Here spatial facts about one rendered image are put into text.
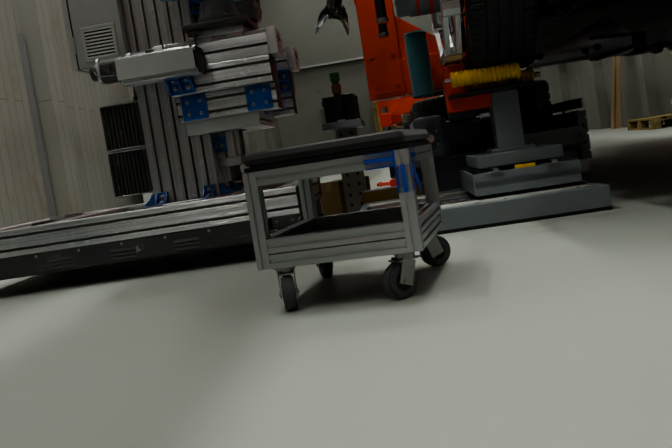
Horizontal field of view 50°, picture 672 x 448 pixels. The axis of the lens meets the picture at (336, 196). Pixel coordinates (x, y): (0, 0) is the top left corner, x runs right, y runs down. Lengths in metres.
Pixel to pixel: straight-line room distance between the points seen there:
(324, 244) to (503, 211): 1.04
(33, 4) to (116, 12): 4.86
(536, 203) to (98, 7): 1.70
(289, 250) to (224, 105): 1.16
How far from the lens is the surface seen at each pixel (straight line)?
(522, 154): 2.65
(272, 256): 1.52
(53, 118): 7.50
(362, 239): 1.46
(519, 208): 2.42
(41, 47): 7.59
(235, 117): 2.67
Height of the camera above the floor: 0.31
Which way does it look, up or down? 3 degrees down
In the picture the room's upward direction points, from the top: 9 degrees counter-clockwise
